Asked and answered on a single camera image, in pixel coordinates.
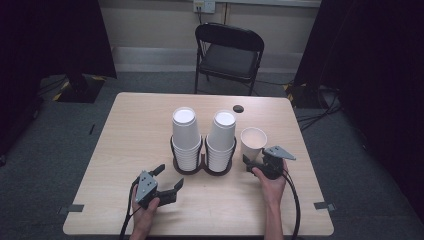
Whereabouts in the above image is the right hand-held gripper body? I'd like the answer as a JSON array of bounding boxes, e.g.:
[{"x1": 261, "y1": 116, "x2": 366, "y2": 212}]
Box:
[{"x1": 254, "y1": 145, "x2": 297, "y2": 181}]

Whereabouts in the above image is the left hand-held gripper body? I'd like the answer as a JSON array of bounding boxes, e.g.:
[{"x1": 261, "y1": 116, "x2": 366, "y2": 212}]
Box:
[{"x1": 134, "y1": 170, "x2": 162, "y2": 211}]

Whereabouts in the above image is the single white paper cup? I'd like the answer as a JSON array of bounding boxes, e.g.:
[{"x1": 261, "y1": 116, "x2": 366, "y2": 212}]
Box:
[{"x1": 240, "y1": 126, "x2": 269, "y2": 165}]

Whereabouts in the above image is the stack of white paper cups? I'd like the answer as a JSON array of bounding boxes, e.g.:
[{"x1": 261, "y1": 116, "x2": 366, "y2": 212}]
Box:
[
  {"x1": 171, "y1": 106, "x2": 203, "y2": 173},
  {"x1": 205, "y1": 109, "x2": 238, "y2": 174}
]

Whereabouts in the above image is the black double ring cup holder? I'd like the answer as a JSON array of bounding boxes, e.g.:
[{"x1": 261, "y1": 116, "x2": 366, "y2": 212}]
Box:
[{"x1": 169, "y1": 134, "x2": 238, "y2": 177}]

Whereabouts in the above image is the person's right hand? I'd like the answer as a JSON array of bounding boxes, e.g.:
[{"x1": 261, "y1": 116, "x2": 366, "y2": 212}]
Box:
[{"x1": 251, "y1": 159, "x2": 290, "y2": 208}]

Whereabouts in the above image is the person's left hand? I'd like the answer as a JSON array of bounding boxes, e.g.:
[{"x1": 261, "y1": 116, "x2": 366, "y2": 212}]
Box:
[{"x1": 129, "y1": 185, "x2": 161, "y2": 234}]

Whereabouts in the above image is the grey floor tape strip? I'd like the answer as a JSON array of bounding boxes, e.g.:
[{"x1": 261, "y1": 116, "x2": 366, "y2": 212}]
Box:
[
  {"x1": 57, "y1": 203, "x2": 85, "y2": 216},
  {"x1": 313, "y1": 201, "x2": 337, "y2": 213}
]

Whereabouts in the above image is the black stand base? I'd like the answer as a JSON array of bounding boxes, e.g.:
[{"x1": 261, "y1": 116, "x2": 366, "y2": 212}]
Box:
[
  {"x1": 283, "y1": 82, "x2": 322, "y2": 110},
  {"x1": 52, "y1": 73, "x2": 107, "y2": 104}
]

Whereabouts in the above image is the black folding chair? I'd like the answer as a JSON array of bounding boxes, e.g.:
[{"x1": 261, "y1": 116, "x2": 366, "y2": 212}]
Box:
[{"x1": 194, "y1": 22, "x2": 266, "y2": 97}]

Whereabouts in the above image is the black curtain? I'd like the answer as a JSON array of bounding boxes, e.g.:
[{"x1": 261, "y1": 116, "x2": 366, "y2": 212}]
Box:
[
  {"x1": 0, "y1": 0, "x2": 118, "y2": 158},
  {"x1": 293, "y1": 0, "x2": 424, "y2": 214}
]

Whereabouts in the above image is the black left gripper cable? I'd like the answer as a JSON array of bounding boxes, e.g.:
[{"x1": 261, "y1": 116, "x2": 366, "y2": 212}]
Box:
[{"x1": 119, "y1": 178, "x2": 141, "y2": 240}]

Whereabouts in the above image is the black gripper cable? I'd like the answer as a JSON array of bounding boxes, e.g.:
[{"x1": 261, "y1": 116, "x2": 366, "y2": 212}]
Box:
[
  {"x1": 281, "y1": 169, "x2": 302, "y2": 240},
  {"x1": 119, "y1": 178, "x2": 141, "y2": 240}
]

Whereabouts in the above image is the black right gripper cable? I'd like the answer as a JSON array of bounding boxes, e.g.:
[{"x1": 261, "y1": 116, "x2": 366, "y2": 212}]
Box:
[{"x1": 281, "y1": 169, "x2": 302, "y2": 240}]

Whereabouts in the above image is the black floor cables bundle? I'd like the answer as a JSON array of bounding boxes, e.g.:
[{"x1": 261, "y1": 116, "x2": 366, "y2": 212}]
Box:
[{"x1": 295, "y1": 85, "x2": 343, "y2": 132}]

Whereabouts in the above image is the black floor cable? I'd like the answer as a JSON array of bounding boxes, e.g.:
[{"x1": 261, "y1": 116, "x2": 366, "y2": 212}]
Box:
[{"x1": 36, "y1": 76, "x2": 68, "y2": 98}]

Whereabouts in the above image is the white wall socket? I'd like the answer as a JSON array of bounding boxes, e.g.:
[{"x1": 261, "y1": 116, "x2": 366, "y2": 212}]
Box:
[{"x1": 193, "y1": 0, "x2": 217, "y2": 15}]

